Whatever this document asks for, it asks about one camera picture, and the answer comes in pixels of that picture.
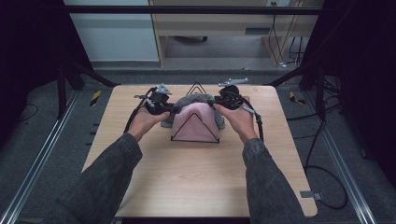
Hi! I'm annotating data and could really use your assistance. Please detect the black floor cable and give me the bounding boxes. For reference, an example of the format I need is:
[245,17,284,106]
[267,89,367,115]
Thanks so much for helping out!
[286,102,349,211]

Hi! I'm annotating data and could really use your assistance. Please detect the gray metal table bracket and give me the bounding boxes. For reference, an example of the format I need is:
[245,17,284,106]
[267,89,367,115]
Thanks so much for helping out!
[299,189,324,202]

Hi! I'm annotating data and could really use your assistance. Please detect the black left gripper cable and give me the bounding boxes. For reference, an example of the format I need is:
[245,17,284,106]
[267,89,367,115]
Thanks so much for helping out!
[122,86,158,135]

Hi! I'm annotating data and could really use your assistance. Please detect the yellow black striped marker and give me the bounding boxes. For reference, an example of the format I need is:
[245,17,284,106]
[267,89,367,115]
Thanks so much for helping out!
[289,91,306,106]
[89,90,103,107]

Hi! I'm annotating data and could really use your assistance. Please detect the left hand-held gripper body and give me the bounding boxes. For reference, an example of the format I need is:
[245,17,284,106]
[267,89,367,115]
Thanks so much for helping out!
[134,83,176,117]

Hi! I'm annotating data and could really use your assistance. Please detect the black wire triangular rack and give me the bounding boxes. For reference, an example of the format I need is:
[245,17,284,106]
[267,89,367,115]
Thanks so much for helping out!
[170,80,221,145]

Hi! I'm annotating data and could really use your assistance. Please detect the person's left hand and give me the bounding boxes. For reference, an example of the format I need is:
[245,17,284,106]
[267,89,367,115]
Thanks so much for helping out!
[126,105,172,143]

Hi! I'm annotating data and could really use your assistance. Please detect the aluminium floor rail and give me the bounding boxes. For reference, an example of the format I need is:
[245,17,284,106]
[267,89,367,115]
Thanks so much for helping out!
[303,91,378,224]
[0,90,81,224]

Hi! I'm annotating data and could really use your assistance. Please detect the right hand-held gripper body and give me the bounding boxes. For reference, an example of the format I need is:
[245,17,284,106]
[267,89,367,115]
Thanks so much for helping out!
[212,77,250,111]

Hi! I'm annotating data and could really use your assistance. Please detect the pink knitted beanie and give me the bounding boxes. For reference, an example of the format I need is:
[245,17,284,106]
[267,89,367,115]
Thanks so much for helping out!
[170,102,220,144]

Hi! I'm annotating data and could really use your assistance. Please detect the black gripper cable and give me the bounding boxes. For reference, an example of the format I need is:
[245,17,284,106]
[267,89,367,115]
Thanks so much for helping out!
[122,86,158,135]
[232,91,265,143]

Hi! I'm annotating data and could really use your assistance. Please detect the hanging cables under desk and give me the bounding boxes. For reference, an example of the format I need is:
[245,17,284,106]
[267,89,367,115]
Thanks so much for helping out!
[268,1,305,68]

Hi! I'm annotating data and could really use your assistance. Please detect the gray knitted beanie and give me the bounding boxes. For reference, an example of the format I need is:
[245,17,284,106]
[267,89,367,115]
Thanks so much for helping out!
[160,92,226,131]

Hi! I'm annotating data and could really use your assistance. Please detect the person's right hand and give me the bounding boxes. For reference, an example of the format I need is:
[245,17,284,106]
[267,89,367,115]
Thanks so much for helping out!
[212,95,260,146]

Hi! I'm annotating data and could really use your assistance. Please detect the white cabinet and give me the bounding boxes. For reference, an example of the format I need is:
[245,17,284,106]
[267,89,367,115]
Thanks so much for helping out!
[63,0,161,63]

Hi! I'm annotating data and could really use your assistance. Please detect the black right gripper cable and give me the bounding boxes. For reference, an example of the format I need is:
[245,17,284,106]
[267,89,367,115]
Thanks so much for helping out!
[232,91,265,143]

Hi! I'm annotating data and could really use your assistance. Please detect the black horizontal frame bar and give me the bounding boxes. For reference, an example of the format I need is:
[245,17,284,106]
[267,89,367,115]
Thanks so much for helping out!
[64,5,323,16]

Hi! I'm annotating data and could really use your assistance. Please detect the black metal frame stand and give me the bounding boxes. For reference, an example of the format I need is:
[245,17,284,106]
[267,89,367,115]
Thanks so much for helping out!
[55,59,120,120]
[267,59,328,121]

